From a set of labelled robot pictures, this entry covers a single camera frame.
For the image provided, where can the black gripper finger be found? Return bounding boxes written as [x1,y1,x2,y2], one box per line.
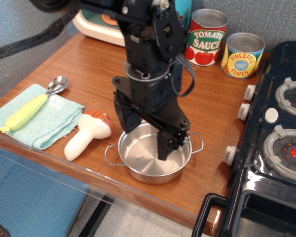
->
[157,129,187,160]
[114,92,142,133]

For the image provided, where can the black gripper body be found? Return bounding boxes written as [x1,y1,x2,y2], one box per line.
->
[112,59,190,132]

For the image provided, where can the stainless steel pot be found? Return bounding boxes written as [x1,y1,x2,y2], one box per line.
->
[105,120,204,185]

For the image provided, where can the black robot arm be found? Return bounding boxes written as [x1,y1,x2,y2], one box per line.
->
[33,0,193,160]

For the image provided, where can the plush white mushroom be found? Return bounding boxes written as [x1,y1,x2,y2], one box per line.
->
[64,111,114,161]

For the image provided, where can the white stove knob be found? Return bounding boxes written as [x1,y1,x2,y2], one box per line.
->
[223,146,237,166]
[244,84,256,102]
[238,103,250,121]

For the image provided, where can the black toy stove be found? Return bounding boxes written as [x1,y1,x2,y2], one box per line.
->
[192,41,296,237]

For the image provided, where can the light blue cloth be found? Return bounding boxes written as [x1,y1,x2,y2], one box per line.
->
[0,84,84,150]

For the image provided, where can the tomato sauce can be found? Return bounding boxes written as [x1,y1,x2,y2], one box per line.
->
[185,8,228,66]

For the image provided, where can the toy microwave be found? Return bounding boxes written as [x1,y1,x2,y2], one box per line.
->
[73,0,192,46]

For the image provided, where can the pineapple slices can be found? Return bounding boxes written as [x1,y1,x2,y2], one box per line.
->
[221,32,265,79]

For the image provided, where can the yellow handled spoon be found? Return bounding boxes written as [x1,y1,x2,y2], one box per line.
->
[0,76,68,133]

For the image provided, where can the black cable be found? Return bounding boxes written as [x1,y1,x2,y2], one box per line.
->
[0,9,81,63]

